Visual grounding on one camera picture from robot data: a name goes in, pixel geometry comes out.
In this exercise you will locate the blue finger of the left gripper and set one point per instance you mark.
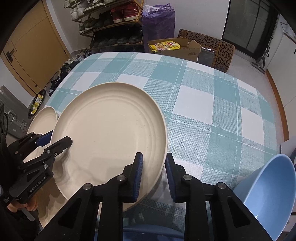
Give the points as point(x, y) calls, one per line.
point(57, 148)
point(44, 139)

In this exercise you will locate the patterned cardboard box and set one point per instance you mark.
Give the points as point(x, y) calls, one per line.
point(224, 51)

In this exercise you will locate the white trash bin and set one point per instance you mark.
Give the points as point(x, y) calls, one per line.
point(36, 103)

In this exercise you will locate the wooden door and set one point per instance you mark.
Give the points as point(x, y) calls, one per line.
point(35, 51)

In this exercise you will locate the person's left hand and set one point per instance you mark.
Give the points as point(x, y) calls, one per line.
point(31, 205)

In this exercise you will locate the black framed glass door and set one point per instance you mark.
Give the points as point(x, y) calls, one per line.
point(250, 25)

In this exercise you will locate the blue bowl right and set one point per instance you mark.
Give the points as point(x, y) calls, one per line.
point(269, 193)

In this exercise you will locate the silver suitcase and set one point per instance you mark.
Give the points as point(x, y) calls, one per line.
point(17, 114)

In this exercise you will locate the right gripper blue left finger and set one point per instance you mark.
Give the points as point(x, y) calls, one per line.
point(95, 212)

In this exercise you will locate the large cream plate front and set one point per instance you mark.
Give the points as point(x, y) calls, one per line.
point(108, 124)

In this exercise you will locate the vacuum cleaner head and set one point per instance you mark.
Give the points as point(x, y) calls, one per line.
point(259, 64)

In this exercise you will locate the white lower cabinets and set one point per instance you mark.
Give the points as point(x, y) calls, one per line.
point(281, 63)

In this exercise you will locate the purple bag bin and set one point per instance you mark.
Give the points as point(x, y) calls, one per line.
point(158, 22)

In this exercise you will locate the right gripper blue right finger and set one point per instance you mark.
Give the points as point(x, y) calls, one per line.
point(211, 210)

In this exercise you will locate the teal checkered tablecloth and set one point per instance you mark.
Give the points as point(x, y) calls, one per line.
point(219, 128)

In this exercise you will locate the wooden shoe rack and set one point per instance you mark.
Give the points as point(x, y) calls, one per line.
point(95, 22)

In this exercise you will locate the open cardboard box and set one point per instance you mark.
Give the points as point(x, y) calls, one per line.
point(188, 51)

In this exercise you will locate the yellow snack bag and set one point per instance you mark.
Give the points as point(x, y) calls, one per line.
point(165, 46)

